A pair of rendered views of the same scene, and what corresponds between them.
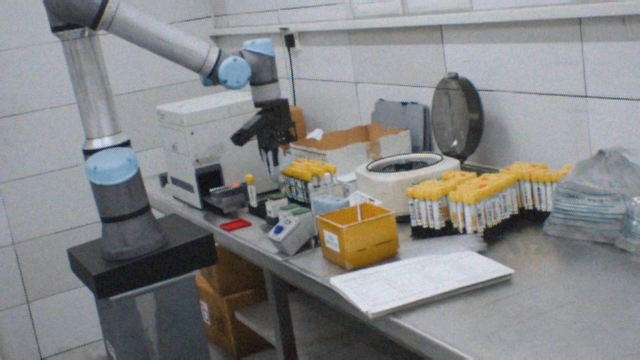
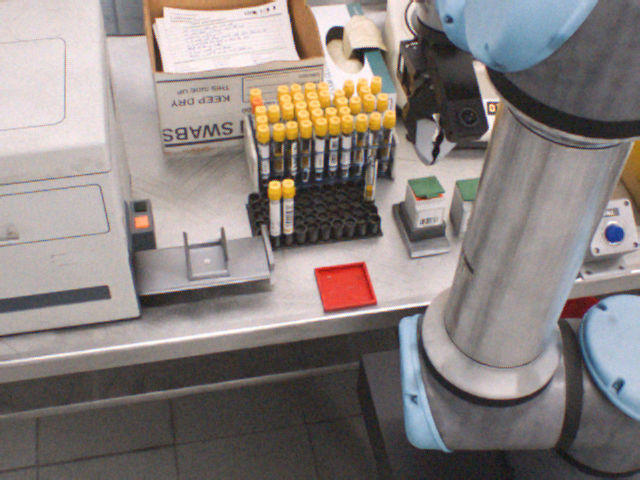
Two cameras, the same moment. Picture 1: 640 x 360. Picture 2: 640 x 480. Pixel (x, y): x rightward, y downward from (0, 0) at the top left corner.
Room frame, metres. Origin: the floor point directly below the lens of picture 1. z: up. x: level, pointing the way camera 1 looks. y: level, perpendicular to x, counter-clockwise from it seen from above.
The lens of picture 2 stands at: (2.13, 0.93, 1.76)
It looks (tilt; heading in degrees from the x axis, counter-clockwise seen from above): 48 degrees down; 282
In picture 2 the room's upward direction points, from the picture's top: 3 degrees clockwise
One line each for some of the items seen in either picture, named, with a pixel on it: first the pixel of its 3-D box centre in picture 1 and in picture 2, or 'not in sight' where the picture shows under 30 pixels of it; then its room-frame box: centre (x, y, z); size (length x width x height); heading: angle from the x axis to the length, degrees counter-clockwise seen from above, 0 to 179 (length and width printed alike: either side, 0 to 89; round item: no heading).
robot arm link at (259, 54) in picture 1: (259, 61); not in sight; (2.17, 0.10, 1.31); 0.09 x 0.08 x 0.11; 105
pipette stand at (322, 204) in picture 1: (333, 218); not in sight; (1.98, -0.02, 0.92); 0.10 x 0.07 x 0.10; 32
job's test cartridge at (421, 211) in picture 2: (278, 210); (423, 208); (2.16, 0.11, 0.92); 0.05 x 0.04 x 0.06; 118
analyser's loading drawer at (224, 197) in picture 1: (220, 196); (189, 261); (2.43, 0.28, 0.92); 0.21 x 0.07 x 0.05; 26
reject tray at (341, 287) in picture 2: (235, 225); (345, 286); (2.24, 0.24, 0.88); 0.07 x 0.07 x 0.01; 26
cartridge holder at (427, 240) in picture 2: (279, 220); (421, 222); (2.16, 0.11, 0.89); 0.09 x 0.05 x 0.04; 118
